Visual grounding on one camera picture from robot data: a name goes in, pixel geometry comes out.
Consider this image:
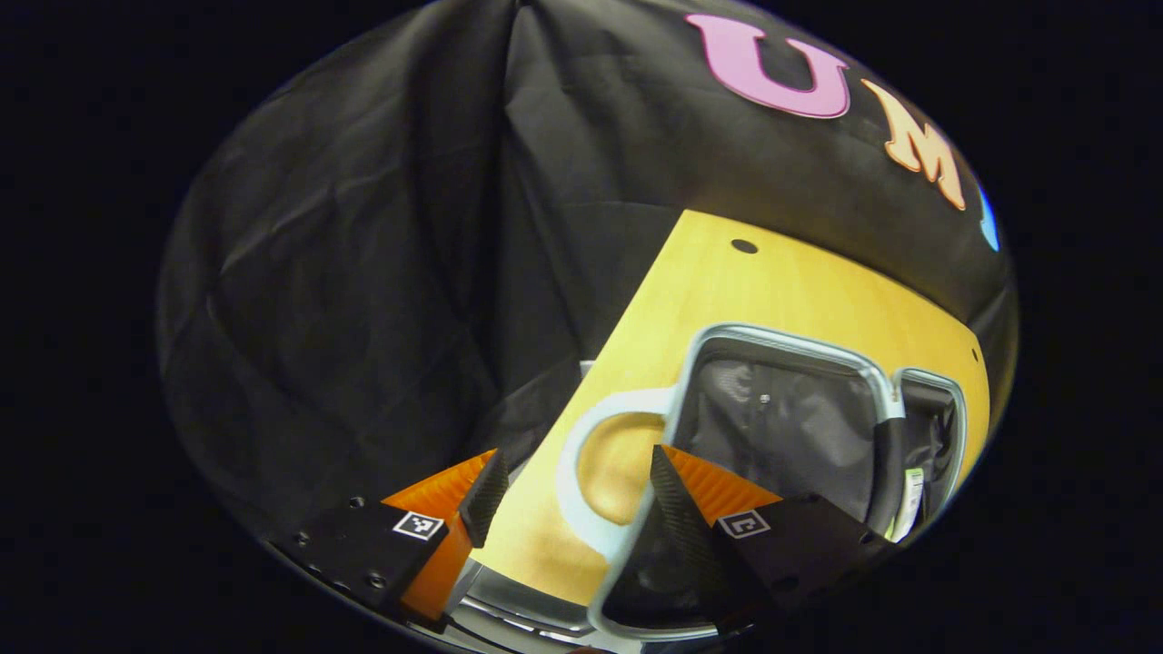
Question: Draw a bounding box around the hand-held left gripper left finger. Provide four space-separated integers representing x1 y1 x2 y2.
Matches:
271 447 511 634

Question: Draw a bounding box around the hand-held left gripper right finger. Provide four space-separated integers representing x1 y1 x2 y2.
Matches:
649 443 898 639

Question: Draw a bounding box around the small pale blue suitcase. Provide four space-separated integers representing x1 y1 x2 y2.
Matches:
554 322 969 643

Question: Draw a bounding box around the black backdrop cloth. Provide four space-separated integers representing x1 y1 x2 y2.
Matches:
154 0 1020 546

